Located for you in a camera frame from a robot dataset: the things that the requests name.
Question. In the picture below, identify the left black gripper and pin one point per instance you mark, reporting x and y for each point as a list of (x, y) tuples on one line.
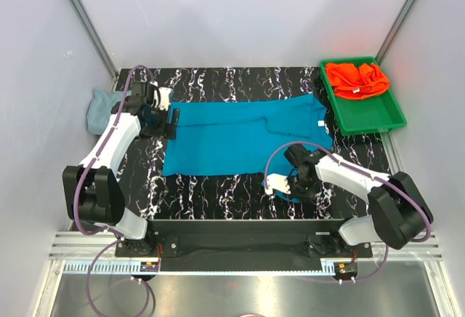
[(160, 132)]

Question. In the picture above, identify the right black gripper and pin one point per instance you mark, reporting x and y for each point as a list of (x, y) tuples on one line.
[(309, 195)]

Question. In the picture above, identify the teal blue t shirt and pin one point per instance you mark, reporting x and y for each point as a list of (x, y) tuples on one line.
[(223, 139)]

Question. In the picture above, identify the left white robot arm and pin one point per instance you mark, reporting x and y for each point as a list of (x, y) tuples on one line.
[(93, 196)]

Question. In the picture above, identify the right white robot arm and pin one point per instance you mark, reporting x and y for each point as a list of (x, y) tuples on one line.
[(398, 213)]

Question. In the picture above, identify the folded grey-blue t shirt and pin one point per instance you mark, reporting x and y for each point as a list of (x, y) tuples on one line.
[(99, 112)]

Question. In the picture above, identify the black marble pattern mat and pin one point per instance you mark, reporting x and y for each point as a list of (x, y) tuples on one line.
[(239, 197)]

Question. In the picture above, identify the right black connector box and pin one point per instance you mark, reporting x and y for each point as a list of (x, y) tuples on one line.
[(346, 271)]

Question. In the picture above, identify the black connector box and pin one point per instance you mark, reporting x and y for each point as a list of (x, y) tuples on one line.
[(150, 266), (346, 271)]

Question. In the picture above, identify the green plastic bin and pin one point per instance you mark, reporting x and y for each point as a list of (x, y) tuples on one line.
[(378, 114)]

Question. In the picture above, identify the orange t shirt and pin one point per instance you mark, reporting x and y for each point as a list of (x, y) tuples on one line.
[(352, 82)]

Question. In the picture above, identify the left black connector box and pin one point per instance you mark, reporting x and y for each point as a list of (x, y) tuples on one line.
[(150, 266)]

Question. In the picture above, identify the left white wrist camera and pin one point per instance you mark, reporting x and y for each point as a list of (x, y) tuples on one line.
[(161, 96)]

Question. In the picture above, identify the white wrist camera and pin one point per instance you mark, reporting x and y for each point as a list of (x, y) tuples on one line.
[(276, 182), (161, 96)]

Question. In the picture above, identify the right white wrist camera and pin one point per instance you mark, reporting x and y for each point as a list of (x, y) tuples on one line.
[(276, 182)]

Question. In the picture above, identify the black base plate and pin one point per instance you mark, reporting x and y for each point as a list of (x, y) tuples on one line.
[(247, 246)]

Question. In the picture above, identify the aluminium rail frame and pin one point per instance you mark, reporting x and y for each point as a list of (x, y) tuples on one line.
[(244, 275)]

